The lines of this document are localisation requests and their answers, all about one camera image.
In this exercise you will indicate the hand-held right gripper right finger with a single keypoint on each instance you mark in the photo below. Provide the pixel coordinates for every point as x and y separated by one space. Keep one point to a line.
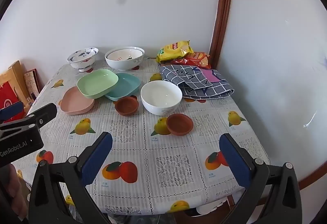
235 160

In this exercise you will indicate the fruit print tablecloth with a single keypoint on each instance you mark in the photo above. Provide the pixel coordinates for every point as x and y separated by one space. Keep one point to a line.
163 157

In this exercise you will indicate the brown wooden baseboard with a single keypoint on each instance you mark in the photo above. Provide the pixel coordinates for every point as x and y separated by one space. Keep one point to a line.
314 179

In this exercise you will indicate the wooden furniture leg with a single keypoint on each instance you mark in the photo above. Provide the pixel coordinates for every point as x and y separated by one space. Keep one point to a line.
231 200

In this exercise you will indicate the plain white bowl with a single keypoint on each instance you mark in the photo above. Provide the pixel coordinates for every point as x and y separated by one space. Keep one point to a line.
161 97

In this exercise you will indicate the blue patterned footed bowl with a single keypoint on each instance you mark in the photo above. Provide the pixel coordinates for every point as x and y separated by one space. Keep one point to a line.
81 59

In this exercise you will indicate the red chip bag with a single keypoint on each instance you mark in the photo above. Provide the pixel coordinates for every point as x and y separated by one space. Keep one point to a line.
194 60

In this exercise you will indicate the red paper bag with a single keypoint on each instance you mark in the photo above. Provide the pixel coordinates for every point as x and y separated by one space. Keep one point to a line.
9 96

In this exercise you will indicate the brown wooden door frame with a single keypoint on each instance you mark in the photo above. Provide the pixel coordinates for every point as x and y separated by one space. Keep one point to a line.
223 9

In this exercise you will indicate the dark framed picture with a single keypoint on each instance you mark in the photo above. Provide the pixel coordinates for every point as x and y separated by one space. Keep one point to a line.
32 83

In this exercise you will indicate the grey checked cloth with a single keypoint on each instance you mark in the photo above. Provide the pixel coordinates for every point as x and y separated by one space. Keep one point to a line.
201 86

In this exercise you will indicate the teal square plate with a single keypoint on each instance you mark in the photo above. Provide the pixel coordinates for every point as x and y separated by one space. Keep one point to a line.
125 86

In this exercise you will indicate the yellow chip bag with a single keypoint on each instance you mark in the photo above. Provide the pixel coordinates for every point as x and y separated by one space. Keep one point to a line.
173 51

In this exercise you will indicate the pink square plate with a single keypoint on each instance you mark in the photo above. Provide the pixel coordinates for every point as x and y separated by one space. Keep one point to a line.
74 104

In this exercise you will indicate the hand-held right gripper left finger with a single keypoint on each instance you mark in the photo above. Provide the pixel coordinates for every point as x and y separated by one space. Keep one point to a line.
97 157

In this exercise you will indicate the large white bowl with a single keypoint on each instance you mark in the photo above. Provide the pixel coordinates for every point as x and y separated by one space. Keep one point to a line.
122 65

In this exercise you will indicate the small brown bowl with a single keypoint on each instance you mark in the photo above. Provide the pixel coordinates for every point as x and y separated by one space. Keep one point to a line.
180 124
126 106

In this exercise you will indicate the white bowl with orange print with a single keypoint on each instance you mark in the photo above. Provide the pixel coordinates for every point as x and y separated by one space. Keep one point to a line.
122 55

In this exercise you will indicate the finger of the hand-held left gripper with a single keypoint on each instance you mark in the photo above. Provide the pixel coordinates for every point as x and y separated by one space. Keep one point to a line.
12 111
43 114

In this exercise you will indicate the green square plate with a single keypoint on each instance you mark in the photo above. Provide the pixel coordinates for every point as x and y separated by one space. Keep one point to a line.
97 83

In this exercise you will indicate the person's left hand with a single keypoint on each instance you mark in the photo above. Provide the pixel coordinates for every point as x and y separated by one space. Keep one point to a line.
11 188

